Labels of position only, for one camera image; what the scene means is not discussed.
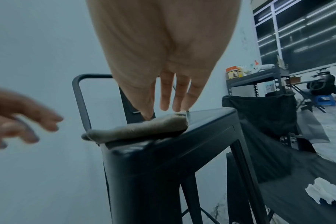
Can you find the white spray bottle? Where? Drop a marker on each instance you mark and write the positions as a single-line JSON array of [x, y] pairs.
[[263, 67]]

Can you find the black folding table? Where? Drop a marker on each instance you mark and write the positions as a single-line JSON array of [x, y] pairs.
[[302, 93]]

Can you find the orange-lidded jar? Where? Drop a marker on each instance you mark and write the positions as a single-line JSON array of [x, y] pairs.
[[232, 73]]

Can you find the black floor mat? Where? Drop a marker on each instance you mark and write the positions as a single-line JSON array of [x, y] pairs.
[[267, 122]]

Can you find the brown rag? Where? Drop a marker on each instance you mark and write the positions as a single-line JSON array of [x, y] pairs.
[[140, 129]]

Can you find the blue plastic stool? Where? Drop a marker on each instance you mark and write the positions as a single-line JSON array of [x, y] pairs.
[[326, 100]]

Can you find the person's right hand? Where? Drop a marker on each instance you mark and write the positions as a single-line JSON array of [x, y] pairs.
[[162, 43]]

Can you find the grey sheet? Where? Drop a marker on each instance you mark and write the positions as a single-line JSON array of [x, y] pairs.
[[312, 129]]

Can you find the dark metal shelf rack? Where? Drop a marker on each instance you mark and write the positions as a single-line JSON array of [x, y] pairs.
[[256, 77]]

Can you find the person's left hand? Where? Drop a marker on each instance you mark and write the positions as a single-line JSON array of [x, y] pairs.
[[15, 113]]

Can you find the black metal chair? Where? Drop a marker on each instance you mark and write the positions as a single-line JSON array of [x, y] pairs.
[[157, 166]]

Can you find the white crumpled paper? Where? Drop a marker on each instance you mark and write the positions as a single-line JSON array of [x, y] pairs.
[[325, 190]]

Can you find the large window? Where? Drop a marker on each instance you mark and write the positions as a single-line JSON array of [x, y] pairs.
[[309, 43]]

